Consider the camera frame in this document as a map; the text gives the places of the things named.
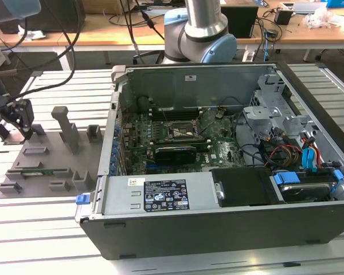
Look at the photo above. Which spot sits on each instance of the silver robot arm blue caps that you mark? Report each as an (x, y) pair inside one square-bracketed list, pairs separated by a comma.
[(203, 20)]

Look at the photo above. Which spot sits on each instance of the blue case release latch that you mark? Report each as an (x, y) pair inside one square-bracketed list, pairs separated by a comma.
[(83, 199)]

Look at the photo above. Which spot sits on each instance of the green motherboard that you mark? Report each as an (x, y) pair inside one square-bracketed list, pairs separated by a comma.
[(220, 149)]

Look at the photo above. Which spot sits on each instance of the silver laptop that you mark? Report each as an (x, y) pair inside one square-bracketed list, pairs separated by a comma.
[(309, 7)]

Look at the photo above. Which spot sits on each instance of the wooden desk white frame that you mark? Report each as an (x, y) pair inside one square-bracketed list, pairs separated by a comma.
[(97, 34), (304, 37)]

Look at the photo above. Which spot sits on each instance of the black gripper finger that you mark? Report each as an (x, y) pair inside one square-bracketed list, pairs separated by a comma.
[(3, 130), (27, 117)]

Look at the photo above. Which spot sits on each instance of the hard disk in blue carrier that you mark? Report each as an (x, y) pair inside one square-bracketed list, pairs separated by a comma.
[(306, 190)]

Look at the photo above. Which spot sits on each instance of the blue cardboard box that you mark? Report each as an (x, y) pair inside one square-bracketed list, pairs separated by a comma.
[(341, 3)]

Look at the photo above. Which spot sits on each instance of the silver power supply unit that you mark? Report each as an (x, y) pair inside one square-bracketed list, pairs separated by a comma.
[(117, 194)]

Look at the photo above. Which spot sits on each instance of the white crumpled paper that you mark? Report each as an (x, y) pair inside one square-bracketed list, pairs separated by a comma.
[(31, 33)]

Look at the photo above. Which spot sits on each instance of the white plastic bag pile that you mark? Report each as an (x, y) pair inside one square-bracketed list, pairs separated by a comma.
[(318, 18)]

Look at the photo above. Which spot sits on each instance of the grey parts rack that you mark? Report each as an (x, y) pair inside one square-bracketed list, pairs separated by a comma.
[(60, 160)]

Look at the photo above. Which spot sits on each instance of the black grey PC case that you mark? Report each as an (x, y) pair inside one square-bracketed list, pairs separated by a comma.
[(218, 229)]

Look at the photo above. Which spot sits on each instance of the black graphics card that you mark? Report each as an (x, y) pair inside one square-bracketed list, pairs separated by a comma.
[(175, 156)]

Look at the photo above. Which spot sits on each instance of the small black box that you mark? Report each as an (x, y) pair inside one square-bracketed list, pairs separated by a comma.
[(283, 17)]

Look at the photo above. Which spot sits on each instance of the silver metal drive cage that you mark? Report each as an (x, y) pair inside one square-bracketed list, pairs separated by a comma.
[(261, 113)]

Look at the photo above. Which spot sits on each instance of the narrow black tower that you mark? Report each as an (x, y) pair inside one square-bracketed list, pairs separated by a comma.
[(242, 20)]

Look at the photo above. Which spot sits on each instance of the black computer tower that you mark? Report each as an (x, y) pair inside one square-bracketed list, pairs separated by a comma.
[(57, 20)]

